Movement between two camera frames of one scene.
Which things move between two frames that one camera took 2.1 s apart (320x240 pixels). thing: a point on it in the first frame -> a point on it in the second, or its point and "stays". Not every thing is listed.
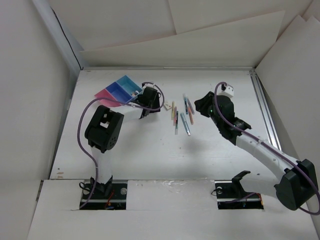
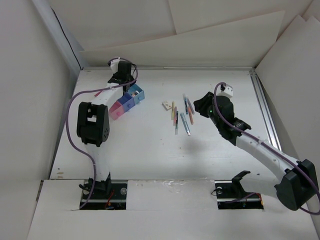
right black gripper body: (206, 108) stays
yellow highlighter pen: (173, 111) stays
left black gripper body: (154, 105) -> (130, 79)
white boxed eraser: (167, 104) stays
